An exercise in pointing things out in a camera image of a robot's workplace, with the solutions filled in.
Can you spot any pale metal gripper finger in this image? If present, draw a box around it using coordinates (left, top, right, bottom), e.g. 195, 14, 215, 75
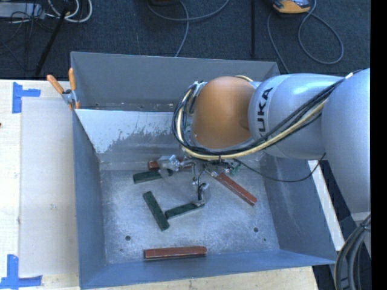
156, 154, 186, 178
190, 180, 212, 207

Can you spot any dark green flat block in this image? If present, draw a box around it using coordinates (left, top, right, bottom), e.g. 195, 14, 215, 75
142, 190, 171, 232
164, 202, 206, 221
132, 169, 175, 185

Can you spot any grey metal bin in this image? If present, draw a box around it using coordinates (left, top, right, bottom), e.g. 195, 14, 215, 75
70, 51, 338, 290

